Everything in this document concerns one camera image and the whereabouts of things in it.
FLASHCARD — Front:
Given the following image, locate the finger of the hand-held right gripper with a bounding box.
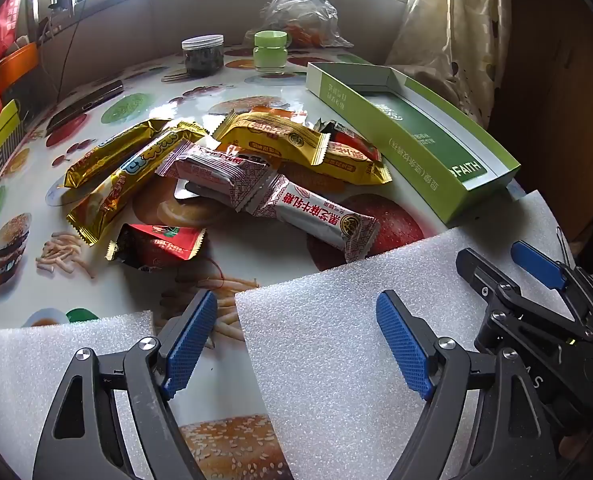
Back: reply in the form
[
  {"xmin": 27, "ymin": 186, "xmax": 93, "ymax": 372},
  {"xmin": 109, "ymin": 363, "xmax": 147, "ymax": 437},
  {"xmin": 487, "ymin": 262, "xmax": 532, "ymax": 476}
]
[
  {"xmin": 455, "ymin": 247, "xmax": 593, "ymax": 357},
  {"xmin": 511, "ymin": 239, "xmax": 593, "ymax": 322}
]

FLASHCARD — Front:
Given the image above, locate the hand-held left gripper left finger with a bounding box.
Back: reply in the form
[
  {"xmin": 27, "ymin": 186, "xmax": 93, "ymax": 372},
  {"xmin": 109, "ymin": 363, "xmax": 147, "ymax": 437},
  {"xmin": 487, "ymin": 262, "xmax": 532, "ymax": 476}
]
[{"xmin": 32, "ymin": 289, "xmax": 220, "ymax": 480}]

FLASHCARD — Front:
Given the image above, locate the clear plastic bag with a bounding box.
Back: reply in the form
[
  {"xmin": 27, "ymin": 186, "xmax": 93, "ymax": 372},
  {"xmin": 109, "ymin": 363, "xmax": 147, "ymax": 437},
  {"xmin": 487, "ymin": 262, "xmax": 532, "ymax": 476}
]
[{"xmin": 259, "ymin": 0, "xmax": 354, "ymax": 48}]

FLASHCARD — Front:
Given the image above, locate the yellow peanut crisp packet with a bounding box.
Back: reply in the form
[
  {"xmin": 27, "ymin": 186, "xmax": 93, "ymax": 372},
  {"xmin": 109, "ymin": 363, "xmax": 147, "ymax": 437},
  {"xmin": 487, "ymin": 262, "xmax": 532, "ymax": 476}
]
[
  {"xmin": 281, "ymin": 141, "xmax": 393, "ymax": 187},
  {"xmin": 214, "ymin": 111, "xmax": 327, "ymax": 166}
]

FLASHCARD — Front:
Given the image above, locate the thin dark cable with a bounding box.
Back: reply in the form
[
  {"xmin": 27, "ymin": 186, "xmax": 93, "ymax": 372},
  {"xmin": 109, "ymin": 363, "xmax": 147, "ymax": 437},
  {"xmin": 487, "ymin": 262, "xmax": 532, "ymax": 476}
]
[{"xmin": 56, "ymin": 0, "xmax": 92, "ymax": 106}]

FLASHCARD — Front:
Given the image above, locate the green cardboard box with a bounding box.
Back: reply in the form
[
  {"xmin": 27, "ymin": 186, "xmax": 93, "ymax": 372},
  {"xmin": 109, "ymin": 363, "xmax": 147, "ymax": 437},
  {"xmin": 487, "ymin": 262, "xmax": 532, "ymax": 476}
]
[{"xmin": 305, "ymin": 61, "xmax": 521, "ymax": 223}]

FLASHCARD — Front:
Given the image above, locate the brown wooden cabinet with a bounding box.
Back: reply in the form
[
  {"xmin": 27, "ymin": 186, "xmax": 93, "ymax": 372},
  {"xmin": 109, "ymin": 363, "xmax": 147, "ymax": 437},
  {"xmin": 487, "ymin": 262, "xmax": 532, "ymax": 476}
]
[{"xmin": 491, "ymin": 0, "xmax": 593, "ymax": 241}]

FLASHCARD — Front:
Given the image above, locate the orange box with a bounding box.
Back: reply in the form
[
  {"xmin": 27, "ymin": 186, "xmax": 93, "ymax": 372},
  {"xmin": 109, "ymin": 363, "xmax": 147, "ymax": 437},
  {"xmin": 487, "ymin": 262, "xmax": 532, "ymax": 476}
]
[{"xmin": 0, "ymin": 42, "xmax": 40, "ymax": 96}]

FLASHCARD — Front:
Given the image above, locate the gold long snack bar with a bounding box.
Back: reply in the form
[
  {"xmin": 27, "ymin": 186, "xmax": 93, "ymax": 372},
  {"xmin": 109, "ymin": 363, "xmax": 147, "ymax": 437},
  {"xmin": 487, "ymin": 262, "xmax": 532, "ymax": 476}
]
[
  {"xmin": 65, "ymin": 119, "xmax": 173, "ymax": 190},
  {"xmin": 67, "ymin": 127, "xmax": 210, "ymax": 247}
]

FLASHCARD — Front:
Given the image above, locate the green lidded glass jar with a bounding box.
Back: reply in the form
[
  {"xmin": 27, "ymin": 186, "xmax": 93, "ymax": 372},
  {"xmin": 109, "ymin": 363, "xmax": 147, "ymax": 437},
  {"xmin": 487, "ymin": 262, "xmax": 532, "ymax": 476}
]
[{"xmin": 253, "ymin": 30, "xmax": 288, "ymax": 73}]

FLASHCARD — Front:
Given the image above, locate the cream patterned curtain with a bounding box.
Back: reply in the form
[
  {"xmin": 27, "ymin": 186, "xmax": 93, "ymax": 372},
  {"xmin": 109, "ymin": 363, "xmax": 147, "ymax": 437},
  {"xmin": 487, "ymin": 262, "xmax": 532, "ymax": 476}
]
[{"xmin": 386, "ymin": 0, "xmax": 514, "ymax": 128}]

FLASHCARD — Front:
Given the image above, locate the small white foam sheet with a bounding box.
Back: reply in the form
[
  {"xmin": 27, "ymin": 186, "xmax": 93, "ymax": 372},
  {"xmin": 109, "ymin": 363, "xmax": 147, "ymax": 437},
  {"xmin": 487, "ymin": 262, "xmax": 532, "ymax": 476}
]
[{"xmin": 0, "ymin": 310, "xmax": 157, "ymax": 480}]

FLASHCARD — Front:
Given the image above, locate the black phone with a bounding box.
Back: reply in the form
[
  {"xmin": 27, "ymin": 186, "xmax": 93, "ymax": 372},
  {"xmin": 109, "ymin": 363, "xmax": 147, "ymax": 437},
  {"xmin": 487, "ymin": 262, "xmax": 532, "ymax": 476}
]
[{"xmin": 46, "ymin": 79, "xmax": 124, "ymax": 133}]

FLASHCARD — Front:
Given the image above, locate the dark red snack packet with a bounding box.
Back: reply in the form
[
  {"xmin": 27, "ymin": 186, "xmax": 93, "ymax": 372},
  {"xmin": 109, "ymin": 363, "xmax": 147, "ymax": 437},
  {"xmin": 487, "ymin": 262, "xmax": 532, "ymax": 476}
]
[{"xmin": 316, "ymin": 119, "xmax": 383, "ymax": 162}]

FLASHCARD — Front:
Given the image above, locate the yellow green box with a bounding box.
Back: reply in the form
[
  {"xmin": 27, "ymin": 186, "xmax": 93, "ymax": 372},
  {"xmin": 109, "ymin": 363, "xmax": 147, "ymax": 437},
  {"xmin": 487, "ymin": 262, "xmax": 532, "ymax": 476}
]
[{"xmin": 0, "ymin": 99, "xmax": 22, "ymax": 158}]

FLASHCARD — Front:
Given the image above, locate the red triangular snack packet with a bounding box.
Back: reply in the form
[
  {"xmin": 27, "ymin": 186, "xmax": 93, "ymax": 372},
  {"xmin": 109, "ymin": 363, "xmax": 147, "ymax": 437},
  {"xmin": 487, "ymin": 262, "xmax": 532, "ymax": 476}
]
[{"xmin": 105, "ymin": 223, "xmax": 207, "ymax": 272}]

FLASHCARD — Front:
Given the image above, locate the clear jar with white lid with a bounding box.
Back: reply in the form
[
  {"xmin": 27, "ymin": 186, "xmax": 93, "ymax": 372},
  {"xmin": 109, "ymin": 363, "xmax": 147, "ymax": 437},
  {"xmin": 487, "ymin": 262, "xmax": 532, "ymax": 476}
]
[{"xmin": 181, "ymin": 35, "xmax": 226, "ymax": 78}]

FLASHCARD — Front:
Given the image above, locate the large white foam sheet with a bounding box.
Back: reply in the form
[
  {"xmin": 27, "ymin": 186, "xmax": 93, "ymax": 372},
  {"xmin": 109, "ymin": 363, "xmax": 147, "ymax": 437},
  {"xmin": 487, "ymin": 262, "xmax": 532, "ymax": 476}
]
[{"xmin": 235, "ymin": 190, "xmax": 569, "ymax": 480}]

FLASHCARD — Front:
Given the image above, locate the white red patterned candy packet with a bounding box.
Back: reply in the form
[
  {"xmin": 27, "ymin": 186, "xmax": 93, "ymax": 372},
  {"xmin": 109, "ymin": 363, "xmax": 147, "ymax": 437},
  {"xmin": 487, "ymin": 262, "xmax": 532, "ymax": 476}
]
[
  {"xmin": 159, "ymin": 142, "xmax": 272, "ymax": 211},
  {"xmin": 241, "ymin": 174, "xmax": 380, "ymax": 264}
]

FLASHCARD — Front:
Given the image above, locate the red rubber band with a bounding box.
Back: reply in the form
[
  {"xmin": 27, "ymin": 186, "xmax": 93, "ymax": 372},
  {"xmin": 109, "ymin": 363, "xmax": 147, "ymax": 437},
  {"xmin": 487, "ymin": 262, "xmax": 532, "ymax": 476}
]
[{"xmin": 196, "ymin": 256, "xmax": 230, "ymax": 288}]

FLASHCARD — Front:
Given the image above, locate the printed plastic tablecloth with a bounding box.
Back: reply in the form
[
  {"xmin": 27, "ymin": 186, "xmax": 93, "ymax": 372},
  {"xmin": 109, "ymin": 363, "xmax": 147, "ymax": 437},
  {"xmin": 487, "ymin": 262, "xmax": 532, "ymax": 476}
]
[{"xmin": 0, "ymin": 45, "xmax": 527, "ymax": 480}]

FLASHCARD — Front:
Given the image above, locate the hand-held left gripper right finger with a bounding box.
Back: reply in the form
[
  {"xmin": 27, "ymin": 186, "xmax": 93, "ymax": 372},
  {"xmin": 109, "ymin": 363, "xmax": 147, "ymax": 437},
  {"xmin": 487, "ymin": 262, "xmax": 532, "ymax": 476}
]
[{"xmin": 375, "ymin": 289, "xmax": 564, "ymax": 480}]

